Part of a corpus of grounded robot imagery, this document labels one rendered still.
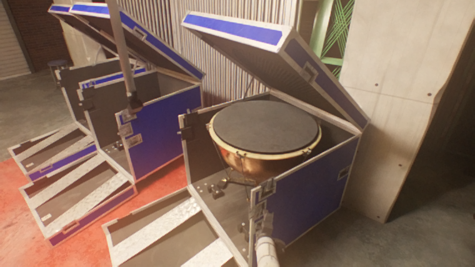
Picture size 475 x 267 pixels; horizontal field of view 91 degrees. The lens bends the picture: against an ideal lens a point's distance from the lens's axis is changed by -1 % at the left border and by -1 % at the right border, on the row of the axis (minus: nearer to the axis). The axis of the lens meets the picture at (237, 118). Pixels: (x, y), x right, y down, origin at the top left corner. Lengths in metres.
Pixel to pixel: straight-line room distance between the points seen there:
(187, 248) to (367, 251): 1.49
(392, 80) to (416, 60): 0.19
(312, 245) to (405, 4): 1.91
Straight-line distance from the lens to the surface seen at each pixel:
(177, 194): 2.53
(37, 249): 2.80
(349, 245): 2.45
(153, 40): 2.32
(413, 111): 2.10
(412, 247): 2.68
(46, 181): 3.35
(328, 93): 1.39
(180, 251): 2.25
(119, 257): 2.37
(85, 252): 2.56
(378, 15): 1.97
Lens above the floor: 1.90
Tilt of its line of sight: 29 degrees down
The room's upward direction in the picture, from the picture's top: straight up
